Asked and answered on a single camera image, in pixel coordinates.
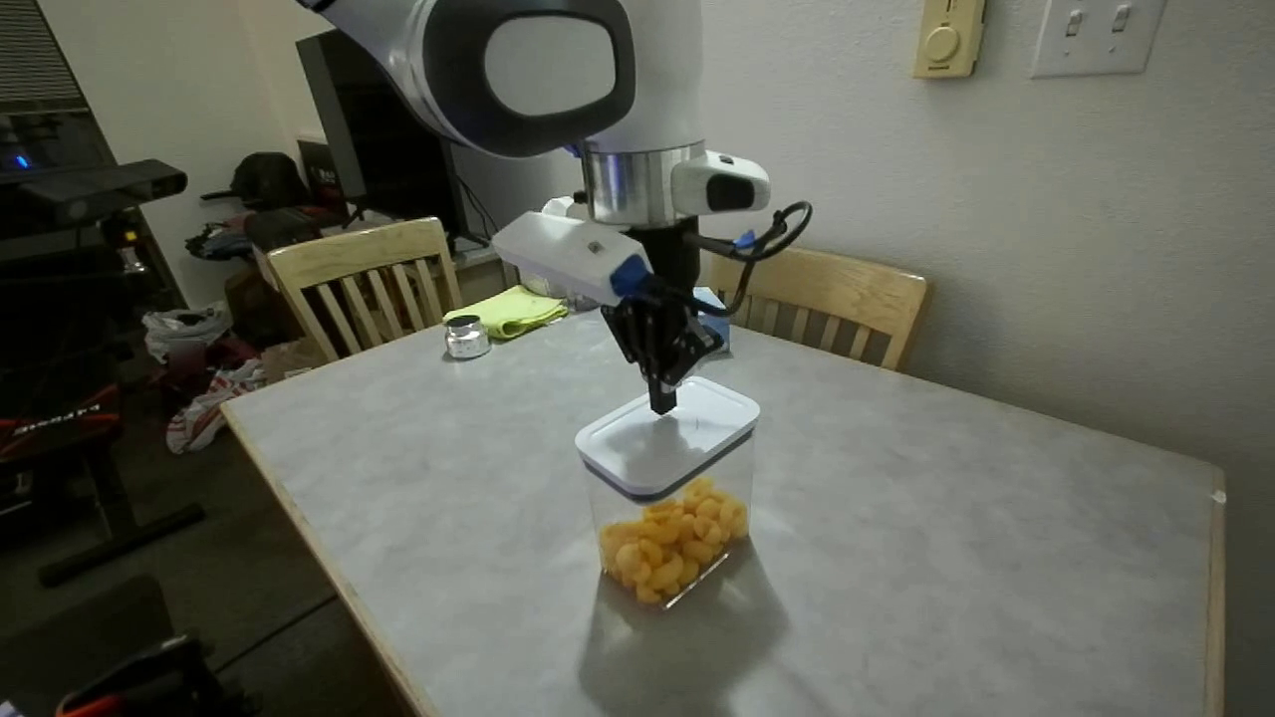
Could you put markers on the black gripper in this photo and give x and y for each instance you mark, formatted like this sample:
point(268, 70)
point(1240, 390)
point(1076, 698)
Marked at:
point(669, 272)

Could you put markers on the white rectangular container lid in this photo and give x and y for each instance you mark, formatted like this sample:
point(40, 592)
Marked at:
point(661, 444)

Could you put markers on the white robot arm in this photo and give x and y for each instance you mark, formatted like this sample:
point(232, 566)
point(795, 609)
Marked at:
point(531, 63)

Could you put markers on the lime green cloth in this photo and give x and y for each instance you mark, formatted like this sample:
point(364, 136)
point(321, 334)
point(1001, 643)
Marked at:
point(511, 314)

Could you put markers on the wooden slat-back chair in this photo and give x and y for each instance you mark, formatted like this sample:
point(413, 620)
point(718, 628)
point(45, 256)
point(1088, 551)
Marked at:
point(361, 252)
point(850, 297)

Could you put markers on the yellow puffed snacks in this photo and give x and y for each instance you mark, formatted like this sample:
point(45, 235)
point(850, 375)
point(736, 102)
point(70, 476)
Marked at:
point(669, 537)

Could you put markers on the black flat screen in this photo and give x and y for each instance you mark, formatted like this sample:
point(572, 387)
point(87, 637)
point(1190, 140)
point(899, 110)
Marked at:
point(361, 132)

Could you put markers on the pile of clothes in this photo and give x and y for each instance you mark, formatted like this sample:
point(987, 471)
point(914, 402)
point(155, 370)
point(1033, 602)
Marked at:
point(203, 383)

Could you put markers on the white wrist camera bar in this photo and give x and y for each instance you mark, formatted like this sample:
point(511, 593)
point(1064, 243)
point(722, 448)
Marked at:
point(564, 256)

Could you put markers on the beige wall thermostat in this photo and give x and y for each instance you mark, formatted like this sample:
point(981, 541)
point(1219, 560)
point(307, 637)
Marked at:
point(951, 41)

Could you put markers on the white light switch plate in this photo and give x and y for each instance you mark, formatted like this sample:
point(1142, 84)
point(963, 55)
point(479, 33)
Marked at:
point(1096, 37)

